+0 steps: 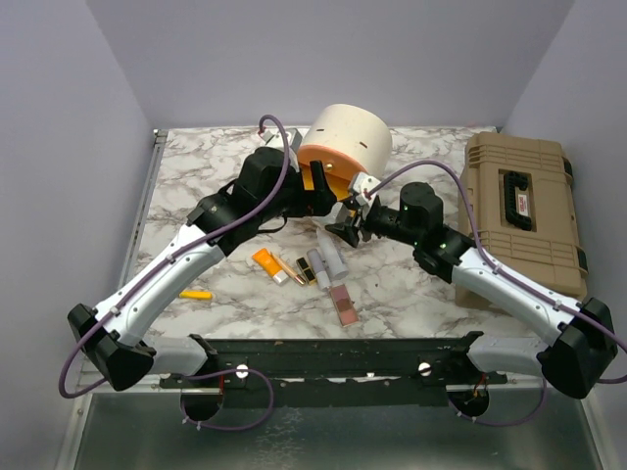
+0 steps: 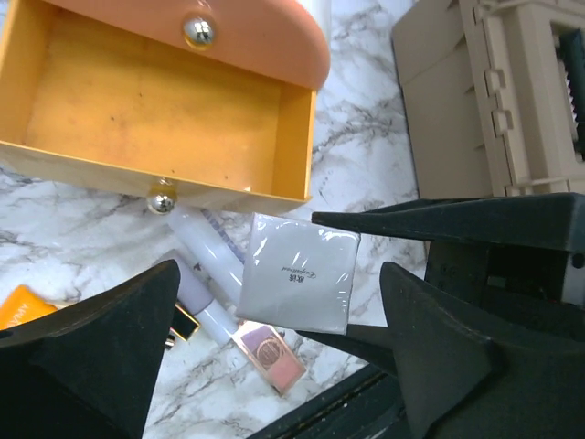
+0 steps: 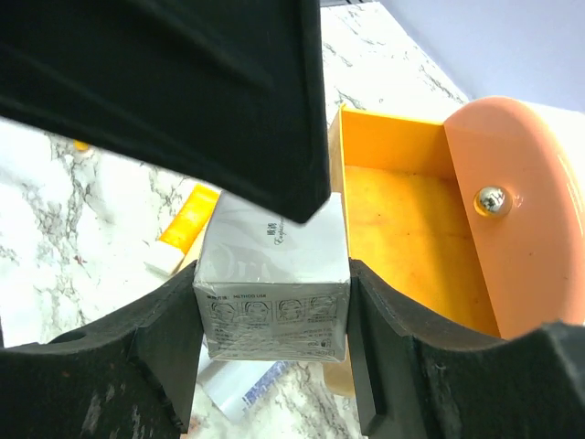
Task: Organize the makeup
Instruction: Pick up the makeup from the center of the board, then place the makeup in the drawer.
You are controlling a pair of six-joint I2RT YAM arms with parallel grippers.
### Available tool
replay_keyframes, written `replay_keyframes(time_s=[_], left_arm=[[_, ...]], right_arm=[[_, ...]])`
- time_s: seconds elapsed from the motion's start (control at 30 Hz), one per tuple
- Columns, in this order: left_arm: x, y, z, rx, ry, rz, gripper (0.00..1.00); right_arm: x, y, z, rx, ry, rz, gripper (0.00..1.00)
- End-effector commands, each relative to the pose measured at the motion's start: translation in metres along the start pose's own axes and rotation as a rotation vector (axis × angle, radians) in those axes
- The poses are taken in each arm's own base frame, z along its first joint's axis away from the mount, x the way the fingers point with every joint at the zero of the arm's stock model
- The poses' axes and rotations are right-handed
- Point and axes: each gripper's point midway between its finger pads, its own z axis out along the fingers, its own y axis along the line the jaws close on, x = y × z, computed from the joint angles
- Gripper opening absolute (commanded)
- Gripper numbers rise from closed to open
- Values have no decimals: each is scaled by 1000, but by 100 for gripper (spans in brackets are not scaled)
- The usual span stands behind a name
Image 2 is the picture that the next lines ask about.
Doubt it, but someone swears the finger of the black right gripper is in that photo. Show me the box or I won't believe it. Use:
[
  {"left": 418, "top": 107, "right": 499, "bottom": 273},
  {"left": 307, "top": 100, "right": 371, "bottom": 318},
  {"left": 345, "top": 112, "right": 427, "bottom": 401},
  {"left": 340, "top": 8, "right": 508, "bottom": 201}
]
[{"left": 296, "top": 324, "right": 398, "bottom": 377}]

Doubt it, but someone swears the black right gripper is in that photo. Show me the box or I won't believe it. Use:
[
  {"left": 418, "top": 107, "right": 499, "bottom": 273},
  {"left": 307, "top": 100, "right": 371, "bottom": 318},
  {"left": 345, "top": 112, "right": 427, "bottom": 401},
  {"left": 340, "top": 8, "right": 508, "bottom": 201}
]
[{"left": 312, "top": 193, "right": 584, "bottom": 341}]

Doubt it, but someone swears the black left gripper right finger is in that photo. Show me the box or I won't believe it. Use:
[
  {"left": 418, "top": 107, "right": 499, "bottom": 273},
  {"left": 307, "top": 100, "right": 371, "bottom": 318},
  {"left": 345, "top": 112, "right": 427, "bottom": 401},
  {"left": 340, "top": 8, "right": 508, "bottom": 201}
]
[{"left": 380, "top": 262, "right": 584, "bottom": 438}]

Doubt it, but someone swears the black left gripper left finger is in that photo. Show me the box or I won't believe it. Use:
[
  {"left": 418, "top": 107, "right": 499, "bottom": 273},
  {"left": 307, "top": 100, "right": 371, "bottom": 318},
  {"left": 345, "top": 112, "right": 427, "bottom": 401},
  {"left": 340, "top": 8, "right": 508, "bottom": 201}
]
[{"left": 1, "top": 260, "right": 180, "bottom": 438}]

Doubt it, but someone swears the white silver small box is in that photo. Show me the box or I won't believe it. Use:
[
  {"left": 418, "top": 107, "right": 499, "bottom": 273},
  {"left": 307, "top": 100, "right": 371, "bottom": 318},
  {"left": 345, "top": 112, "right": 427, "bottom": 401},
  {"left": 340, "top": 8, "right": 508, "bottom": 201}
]
[{"left": 236, "top": 213, "right": 360, "bottom": 335}]

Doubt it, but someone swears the black gold lipstick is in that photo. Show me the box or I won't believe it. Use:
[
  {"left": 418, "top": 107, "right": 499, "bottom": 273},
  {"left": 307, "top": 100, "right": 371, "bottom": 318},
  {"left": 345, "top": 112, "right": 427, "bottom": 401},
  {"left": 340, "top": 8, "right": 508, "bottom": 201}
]
[{"left": 165, "top": 304, "right": 200, "bottom": 350}]

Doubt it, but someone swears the rose gold eyeshadow palette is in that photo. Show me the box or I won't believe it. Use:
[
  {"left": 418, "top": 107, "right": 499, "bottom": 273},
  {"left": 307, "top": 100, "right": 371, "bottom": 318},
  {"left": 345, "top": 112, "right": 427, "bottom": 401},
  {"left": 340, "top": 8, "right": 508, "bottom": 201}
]
[{"left": 232, "top": 321, "right": 305, "bottom": 395}]

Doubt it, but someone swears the yellow drawer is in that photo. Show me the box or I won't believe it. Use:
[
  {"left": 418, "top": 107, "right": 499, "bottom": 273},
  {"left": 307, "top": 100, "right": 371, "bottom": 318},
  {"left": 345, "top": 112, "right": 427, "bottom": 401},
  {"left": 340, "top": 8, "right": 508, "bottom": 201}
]
[{"left": 1, "top": 1, "right": 319, "bottom": 214}]

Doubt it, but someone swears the cream round drawer organizer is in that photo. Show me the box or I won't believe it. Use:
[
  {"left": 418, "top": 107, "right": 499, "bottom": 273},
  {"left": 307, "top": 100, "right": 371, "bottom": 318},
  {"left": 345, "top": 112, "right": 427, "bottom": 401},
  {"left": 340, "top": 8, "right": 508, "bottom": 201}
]
[{"left": 298, "top": 0, "right": 331, "bottom": 36}]

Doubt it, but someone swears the orange sunscreen tube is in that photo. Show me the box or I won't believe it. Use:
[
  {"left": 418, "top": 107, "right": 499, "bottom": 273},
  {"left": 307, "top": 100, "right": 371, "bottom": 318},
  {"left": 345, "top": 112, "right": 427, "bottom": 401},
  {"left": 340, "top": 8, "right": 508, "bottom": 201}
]
[{"left": 0, "top": 285, "right": 58, "bottom": 330}]

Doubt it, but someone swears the lavender white bottle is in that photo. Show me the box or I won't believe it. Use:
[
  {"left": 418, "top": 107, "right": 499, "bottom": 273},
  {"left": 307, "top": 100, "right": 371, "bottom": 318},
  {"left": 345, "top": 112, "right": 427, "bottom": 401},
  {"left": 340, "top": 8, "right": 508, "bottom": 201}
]
[{"left": 157, "top": 251, "right": 238, "bottom": 346}]

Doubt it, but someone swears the tan plastic tool case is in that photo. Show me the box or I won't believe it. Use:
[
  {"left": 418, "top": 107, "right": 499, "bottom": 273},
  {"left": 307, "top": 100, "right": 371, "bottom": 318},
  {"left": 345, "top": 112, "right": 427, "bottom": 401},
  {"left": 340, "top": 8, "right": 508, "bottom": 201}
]
[{"left": 392, "top": 1, "right": 584, "bottom": 198}]

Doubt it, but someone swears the white blue tube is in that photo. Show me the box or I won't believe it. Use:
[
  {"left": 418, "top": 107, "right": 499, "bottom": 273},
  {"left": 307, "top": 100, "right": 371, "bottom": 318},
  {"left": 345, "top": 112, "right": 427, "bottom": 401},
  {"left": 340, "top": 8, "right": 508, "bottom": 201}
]
[{"left": 167, "top": 207, "right": 243, "bottom": 305}]

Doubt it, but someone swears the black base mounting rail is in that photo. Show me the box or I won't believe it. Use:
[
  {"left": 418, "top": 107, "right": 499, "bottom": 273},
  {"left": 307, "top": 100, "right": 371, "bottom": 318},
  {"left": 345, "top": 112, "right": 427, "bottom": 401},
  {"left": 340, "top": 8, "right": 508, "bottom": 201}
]
[{"left": 250, "top": 365, "right": 412, "bottom": 439}]

